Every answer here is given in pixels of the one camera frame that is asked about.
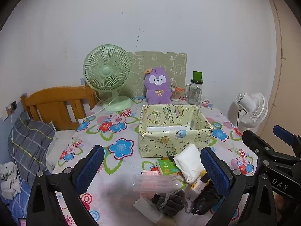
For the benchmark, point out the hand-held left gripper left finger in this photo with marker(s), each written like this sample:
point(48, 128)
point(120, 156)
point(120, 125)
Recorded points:
point(90, 169)

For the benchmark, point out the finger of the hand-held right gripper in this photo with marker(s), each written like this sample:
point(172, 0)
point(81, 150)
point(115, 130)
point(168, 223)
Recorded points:
point(258, 143)
point(284, 131)

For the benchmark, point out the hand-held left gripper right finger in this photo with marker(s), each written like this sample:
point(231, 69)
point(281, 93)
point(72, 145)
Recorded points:
point(216, 171)

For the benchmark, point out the yellow cartoon tissue pack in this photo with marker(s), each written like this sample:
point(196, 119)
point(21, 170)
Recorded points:
point(197, 186)

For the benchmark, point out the white cloth pouch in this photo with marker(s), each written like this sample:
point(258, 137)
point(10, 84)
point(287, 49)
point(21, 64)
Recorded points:
point(189, 162)

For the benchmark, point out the black plastic bag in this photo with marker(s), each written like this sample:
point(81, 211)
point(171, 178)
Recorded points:
point(207, 200)

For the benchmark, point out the green tissue pack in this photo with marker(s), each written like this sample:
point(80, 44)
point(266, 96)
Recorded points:
point(168, 166)

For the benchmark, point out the yellow printed fabric storage box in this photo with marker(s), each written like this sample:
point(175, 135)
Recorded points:
point(174, 143)

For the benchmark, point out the dark grey socks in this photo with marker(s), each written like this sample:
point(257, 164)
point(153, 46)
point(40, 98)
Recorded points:
point(169, 201)

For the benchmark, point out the pink packet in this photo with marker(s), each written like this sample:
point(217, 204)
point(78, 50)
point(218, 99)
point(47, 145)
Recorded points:
point(149, 173)

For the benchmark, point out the clear ribbed plastic packet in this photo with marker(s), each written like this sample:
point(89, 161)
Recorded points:
point(155, 181)

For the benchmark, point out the white fan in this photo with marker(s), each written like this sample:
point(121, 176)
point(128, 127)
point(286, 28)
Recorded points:
point(250, 109)

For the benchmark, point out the grey plaid pillow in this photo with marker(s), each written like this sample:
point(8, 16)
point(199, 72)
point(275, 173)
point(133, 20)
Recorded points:
point(28, 141)

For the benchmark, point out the wooden bed headboard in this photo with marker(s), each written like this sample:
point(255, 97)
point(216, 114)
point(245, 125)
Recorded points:
point(54, 106)

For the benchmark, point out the crumpled grey white cloth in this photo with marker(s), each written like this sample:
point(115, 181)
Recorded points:
point(9, 176)

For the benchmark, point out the glass jar mug green lid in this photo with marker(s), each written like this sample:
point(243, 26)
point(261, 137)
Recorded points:
point(194, 91)

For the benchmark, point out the blue bed sheet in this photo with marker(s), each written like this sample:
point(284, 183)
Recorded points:
point(14, 207)

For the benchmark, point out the green desk fan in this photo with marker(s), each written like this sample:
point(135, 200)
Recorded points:
point(108, 73)

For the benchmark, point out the purple plush toy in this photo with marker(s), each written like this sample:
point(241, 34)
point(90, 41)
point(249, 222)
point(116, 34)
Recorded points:
point(158, 87)

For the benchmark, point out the beige door frame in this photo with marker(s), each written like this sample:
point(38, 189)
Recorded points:
point(284, 75)

